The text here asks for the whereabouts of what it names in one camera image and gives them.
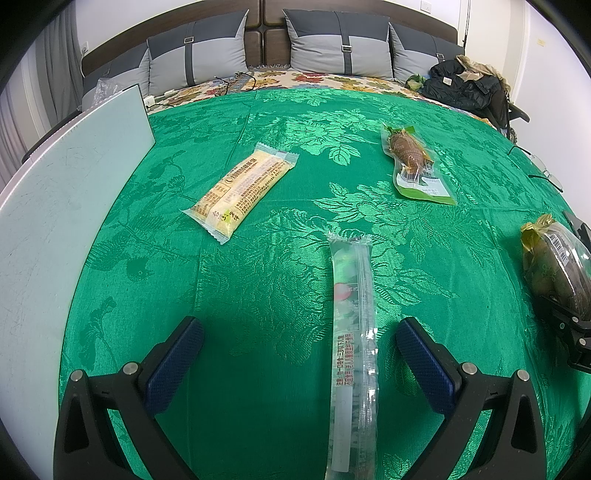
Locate green patterned bedspread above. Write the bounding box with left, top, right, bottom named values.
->
left=58, top=88, right=591, bottom=480

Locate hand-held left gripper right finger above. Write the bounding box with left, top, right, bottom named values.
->
left=396, top=316, right=548, bottom=480

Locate patterned strap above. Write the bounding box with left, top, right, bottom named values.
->
left=213, top=71, right=260, bottom=96

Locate gold green snack bag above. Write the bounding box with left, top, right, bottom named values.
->
left=521, top=213, right=591, bottom=320

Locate pale yellow cake packet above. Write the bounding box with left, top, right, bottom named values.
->
left=181, top=142, right=299, bottom=246

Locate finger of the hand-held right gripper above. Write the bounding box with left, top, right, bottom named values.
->
left=538, top=295, right=591, bottom=370

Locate grey two-tone pillow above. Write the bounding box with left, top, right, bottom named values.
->
left=282, top=8, right=394, bottom=81
left=389, top=22, right=465, bottom=85
left=147, top=9, right=249, bottom=99
left=82, top=47, right=151, bottom=112

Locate black chair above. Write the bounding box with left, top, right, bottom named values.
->
left=505, top=102, right=532, bottom=140

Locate grey curtain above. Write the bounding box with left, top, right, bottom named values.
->
left=0, top=9, right=85, bottom=185

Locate clear plastic bag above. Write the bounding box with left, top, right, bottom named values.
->
left=93, top=76, right=140, bottom=110

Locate green-edged brown meat packet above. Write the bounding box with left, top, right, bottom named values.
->
left=380, top=123, right=458, bottom=206

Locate beige cloth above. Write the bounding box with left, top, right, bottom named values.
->
left=455, top=54, right=511, bottom=89

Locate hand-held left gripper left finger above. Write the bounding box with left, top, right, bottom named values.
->
left=54, top=316, right=205, bottom=480

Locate black jacket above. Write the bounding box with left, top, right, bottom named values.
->
left=421, top=60, right=511, bottom=126

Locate white board panel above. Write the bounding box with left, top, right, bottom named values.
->
left=0, top=83, right=156, bottom=462

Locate brown headboard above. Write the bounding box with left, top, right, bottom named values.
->
left=81, top=0, right=465, bottom=89

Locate floral bedsheet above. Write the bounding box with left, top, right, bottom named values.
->
left=147, top=66, right=463, bottom=112

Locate black remote control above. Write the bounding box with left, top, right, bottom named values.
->
left=562, top=210, right=591, bottom=241

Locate long clear snack packet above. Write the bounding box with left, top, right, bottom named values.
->
left=324, top=232, right=380, bottom=480

